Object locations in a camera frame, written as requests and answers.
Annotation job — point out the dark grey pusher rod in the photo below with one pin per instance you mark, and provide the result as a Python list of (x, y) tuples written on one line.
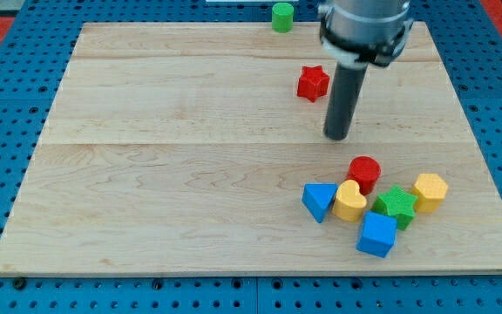
[(345, 90)]

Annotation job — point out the red star block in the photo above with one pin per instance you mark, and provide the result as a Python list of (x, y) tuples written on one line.
[(313, 83)]

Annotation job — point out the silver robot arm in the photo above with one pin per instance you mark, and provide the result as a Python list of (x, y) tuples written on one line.
[(356, 34)]

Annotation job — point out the green star block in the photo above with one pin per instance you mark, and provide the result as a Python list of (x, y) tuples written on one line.
[(396, 203)]

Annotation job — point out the red cylinder block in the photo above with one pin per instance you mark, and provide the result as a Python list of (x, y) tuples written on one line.
[(365, 171)]

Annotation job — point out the green cylinder block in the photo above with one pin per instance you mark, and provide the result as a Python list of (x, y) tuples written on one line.
[(282, 17)]

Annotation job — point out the blue triangle block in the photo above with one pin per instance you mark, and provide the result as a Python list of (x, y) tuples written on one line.
[(317, 198)]

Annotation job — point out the yellow heart block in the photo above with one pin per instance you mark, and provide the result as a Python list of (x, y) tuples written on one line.
[(349, 203)]

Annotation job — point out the yellow hexagon block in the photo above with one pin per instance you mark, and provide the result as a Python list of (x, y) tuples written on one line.
[(430, 190)]

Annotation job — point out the blue cube block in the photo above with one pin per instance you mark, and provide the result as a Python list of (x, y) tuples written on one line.
[(377, 234)]

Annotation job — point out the wooden board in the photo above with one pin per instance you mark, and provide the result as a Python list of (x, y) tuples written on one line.
[(182, 149)]

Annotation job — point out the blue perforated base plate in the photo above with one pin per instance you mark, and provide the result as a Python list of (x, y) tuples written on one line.
[(33, 57)]

